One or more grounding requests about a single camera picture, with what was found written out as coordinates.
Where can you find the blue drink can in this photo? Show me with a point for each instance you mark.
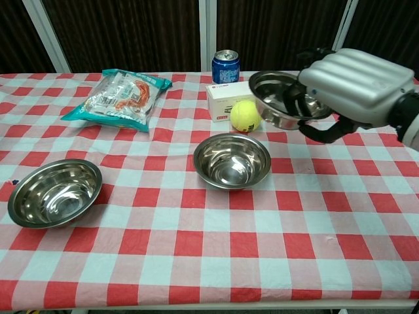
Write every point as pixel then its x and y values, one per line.
pixel 226 72

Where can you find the small white carton box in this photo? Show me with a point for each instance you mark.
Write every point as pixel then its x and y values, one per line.
pixel 219 101

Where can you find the red white checkered tablecloth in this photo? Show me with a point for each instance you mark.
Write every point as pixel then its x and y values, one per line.
pixel 209 248

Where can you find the yellow tennis ball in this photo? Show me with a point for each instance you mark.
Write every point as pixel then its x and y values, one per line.
pixel 244 116

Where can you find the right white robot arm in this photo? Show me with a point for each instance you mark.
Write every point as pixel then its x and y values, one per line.
pixel 410 121

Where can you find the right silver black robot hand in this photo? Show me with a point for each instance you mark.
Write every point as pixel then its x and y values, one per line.
pixel 357 88

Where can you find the dark brown curtain panel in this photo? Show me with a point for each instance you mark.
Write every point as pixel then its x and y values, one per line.
pixel 389 29
pixel 19 39
pixel 278 29
pixel 131 32

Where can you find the teal snack bag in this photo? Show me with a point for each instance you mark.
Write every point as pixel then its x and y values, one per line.
pixel 121 98

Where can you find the stainless steel bowl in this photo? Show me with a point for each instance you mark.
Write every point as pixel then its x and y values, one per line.
pixel 52 196
pixel 270 95
pixel 232 163

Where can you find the white partition frame post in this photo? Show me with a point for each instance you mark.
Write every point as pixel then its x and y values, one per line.
pixel 207 32
pixel 345 23
pixel 49 36

